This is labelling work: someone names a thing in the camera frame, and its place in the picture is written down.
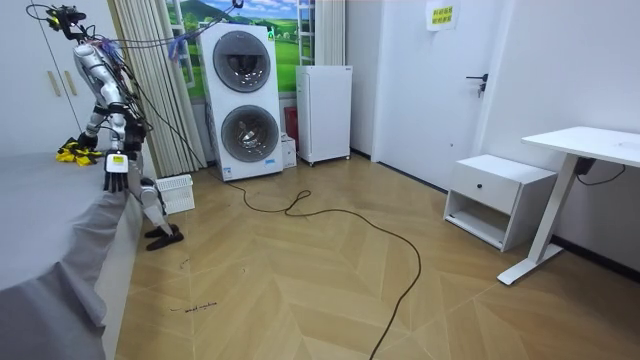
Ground robot body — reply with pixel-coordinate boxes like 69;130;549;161
44;3;151;154

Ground white bedside cabinet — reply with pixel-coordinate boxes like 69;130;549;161
442;153;559;253

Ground landscape wall poster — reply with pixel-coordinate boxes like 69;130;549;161
164;0;317;99

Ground white door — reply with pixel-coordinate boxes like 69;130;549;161
371;0;507;192

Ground white plastic basket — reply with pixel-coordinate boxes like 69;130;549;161
154;173;197;216

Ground white cardboard box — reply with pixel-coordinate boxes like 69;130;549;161
279;131;298;170

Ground cable bundle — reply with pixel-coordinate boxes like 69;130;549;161
102;0;246;64

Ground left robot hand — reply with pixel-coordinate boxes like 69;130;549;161
102;151;131;194

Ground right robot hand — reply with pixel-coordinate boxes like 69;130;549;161
76;131;100;152

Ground robot legs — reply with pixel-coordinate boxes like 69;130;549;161
124;148;185;252

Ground beige pleated curtain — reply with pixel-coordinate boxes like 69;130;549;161
106;0;208;179

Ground black desk cable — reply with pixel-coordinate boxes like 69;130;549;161
575;163;628;188

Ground white fridge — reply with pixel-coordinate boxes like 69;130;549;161
295;64;354;168

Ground black power adapter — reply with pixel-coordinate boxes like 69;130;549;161
573;156;598;177

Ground white sheer curtain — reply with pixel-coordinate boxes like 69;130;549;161
314;0;347;68

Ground yellow and white paper sign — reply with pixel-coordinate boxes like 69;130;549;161
425;0;461;33

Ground white wardrobe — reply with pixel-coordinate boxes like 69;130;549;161
0;0;124;157

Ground black floor cable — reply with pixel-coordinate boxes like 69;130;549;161
119;64;423;360

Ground red box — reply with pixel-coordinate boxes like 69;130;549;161
283;105;300;147

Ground white washing machine tower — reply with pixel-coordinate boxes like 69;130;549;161
197;21;285;183

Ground grey bed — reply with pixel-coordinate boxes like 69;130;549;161
0;148;157;360

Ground yellow and black cloth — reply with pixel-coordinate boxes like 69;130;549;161
55;139;105;168

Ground black door handle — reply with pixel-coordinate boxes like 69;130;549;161
465;73;490;99

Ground white desk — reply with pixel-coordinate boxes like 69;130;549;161
496;125;640;287

